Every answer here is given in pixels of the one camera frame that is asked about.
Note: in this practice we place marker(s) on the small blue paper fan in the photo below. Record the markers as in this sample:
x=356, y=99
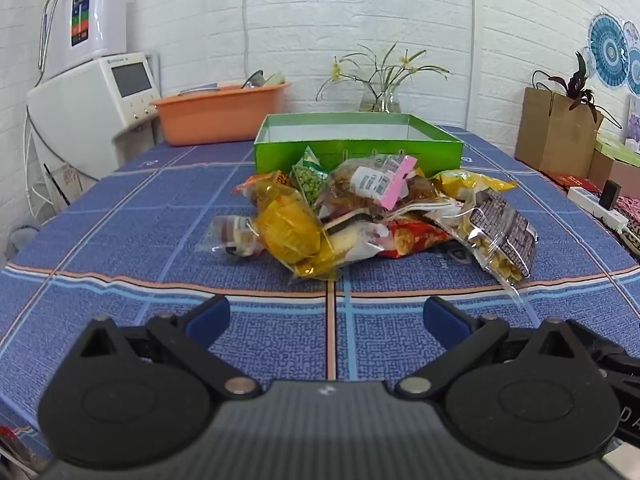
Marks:
x=635, y=72

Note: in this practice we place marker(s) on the large blue paper fan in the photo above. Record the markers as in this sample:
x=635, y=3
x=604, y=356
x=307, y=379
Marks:
x=609, y=50

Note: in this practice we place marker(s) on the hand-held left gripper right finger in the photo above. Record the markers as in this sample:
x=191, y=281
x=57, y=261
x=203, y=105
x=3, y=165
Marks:
x=445, y=320

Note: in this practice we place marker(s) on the purple leaf plant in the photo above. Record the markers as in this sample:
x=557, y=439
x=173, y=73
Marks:
x=580, y=80

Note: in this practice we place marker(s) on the orange snack packet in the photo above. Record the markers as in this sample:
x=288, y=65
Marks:
x=265, y=180

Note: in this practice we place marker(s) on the metal bowl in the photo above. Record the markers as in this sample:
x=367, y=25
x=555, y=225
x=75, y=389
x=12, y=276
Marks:
x=254, y=80

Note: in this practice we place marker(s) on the pale green dish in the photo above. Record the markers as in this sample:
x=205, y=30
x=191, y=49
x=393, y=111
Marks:
x=275, y=80

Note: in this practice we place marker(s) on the white wall pipe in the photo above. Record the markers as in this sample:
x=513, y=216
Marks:
x=471, y=35

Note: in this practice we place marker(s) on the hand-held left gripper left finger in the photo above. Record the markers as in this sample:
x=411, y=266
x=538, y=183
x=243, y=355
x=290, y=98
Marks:
x=207, y=317

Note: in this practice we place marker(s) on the green cardboard box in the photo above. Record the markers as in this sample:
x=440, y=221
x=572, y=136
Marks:
x=280, y=155

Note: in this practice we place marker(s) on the pale green flat box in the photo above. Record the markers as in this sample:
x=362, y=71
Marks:
x=617, y=147

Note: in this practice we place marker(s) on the orange plastic basin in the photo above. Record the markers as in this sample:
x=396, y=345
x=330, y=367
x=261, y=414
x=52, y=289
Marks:
x=215, y=120

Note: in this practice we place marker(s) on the red patterned flat item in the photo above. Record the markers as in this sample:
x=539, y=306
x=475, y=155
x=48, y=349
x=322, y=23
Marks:
x=570, y=181

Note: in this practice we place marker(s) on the white power strip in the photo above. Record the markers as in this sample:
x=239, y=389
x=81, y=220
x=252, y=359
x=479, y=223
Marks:
x=585, y=200

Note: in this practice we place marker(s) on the green flowering plant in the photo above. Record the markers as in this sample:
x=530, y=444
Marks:
x=385, y=67

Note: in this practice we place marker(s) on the glass vase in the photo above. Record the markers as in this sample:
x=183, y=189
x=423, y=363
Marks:
x=382, y=102

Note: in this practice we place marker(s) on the purple picture card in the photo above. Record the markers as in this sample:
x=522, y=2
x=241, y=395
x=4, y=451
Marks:
x=632, y=125

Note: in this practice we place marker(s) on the white snack packet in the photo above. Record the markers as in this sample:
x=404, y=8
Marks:
x=350, y=240

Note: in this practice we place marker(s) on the brown paper bag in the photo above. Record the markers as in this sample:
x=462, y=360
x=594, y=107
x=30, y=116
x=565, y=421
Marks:
x=550, y=130

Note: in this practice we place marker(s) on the brown cardboard box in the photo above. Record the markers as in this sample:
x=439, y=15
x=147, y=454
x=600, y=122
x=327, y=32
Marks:
x=607, y=172

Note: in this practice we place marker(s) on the clear bag with pink label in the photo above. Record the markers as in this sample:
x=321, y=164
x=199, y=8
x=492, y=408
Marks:
x=345, y=180

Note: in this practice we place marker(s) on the blue patterned tablecloth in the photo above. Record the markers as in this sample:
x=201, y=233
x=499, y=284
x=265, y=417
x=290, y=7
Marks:
x=150, y=210

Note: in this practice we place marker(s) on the red snack packet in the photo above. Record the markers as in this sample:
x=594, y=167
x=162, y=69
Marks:
x=415, y=237

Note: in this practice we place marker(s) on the green pea snack packet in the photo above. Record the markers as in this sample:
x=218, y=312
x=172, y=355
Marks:
x=307, y=185

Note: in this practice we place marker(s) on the white wall water purifier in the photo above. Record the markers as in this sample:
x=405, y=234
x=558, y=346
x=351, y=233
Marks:
x=105, y=10

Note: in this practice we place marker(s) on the black power adapter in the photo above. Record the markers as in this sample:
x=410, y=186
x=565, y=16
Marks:
x=610, y=195

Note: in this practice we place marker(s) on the white machine with screen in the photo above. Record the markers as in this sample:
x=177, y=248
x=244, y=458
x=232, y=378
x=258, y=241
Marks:
x=75, y=100

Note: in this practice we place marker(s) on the clear packet with dark label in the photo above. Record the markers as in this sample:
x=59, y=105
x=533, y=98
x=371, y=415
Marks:
x=500, y=220

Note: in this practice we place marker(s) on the yellow transparent snack packet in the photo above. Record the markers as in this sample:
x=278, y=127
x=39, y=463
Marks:
x=290, y=230

